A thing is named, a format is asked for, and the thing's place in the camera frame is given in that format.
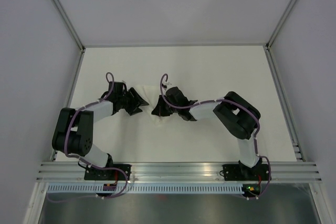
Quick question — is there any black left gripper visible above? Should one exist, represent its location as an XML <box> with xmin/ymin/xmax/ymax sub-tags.
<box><xmin>118</xmin><ymin>88</ymin><xmax>149</xmax><ymax>116</ymax></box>

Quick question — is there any white cloth napkin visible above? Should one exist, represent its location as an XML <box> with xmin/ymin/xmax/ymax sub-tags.
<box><xmin>135</xmin><ymin>85</ymin><xmax>174</xmax><ymax>128</ymax></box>

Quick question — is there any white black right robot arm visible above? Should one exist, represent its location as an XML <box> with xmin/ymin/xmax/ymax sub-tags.
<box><xmin>151</xmin><ymin>87</ymin><xmax>262</xmax><ymax>180</ymax></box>

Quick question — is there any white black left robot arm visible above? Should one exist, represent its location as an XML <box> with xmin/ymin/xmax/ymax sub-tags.
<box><xmin>52</xmin><ymin>82</ymin><xmax>149</xmax><ymax>182</ymax></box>

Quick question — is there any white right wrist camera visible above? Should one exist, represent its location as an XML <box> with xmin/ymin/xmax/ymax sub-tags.
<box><xmin>162</xmin><ymin>82</ymin><xmax>172</xmax><ymax>89</ymax></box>

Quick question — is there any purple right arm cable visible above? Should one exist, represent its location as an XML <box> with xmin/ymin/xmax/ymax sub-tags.
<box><xmin>160</xmin><ymin>73</ymin><xmax>271</xmax><ymax>200</ymax></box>

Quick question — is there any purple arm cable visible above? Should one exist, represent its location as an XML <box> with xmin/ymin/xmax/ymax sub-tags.
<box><xmin>47</xmin><ymin>72</ymin><xmax>132</xmax><ymax>204</ymax></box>
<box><xmin>160</xmin><ymin>73</ymin><xmax>271</xmax><ymax>200</ymax></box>

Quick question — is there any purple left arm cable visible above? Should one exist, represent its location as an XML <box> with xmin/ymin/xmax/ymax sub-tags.
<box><xmin>47</xmin><ymin>72</ymin><xmax>132</xmax><ymax>204</ymax></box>

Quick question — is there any aluminium back frame rail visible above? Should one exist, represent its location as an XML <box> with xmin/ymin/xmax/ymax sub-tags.
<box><xmin>84</xmin><ymin>42</ymin><xmax>268</xmax><ymax>48</ymax></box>

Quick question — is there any aluminium frame rail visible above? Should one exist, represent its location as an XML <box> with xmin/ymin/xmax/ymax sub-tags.
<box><xmin>84</xmin><ymin>42</ymin><xmax>268</xmax><ymax>48</ymax></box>
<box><xmin>35</xmin><ymin>162</ymin><xmax>322</xmax><ymax>184</ymax></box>

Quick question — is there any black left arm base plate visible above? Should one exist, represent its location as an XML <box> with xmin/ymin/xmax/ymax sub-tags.
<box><xmin>84</xmin><ymin>164</ymin><xmax>132</xmax><ymax>181</ymax></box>

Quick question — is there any aluminium left frame post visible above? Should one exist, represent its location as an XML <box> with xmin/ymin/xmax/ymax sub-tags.
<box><xmin>51</xmin><ymin>0</ymin><xmax>85</xmax><ymax>52</ymax></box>

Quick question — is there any aluminium frame post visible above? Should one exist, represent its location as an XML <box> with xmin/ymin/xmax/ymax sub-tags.
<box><xmin>265</xmin><ymin>0</ymin><xmax>298</xmax><ymax>50</ymax></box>
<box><xmin>51</xmin><ymin>0</ymin><xmax>85</xmax><ymax>52</ymax></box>

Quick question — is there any aluminium front frame rail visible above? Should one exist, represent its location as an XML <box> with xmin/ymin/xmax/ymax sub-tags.
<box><xmin>35</xmin><ymin>162</ymin><xmax>322</xmax><ymax>184</ymax></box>

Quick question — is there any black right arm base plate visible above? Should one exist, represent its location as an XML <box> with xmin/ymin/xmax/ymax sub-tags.
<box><xmin>219</xmin><ymin>164</ymin><xmax>270</xmax><ymax>182</ymax></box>

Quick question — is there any white slotted cable duct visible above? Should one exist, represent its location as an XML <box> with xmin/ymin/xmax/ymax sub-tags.
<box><xmin>47</xmin><ymin>183</ymin><xmax>244</xmax><ymax>194</ymax></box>

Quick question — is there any aluminium right frame post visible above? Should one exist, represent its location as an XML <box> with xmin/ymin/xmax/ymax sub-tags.
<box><xmin>265</xmin><ymin>0</ymin><xmax>298</xmax><ymax>50</ymax></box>

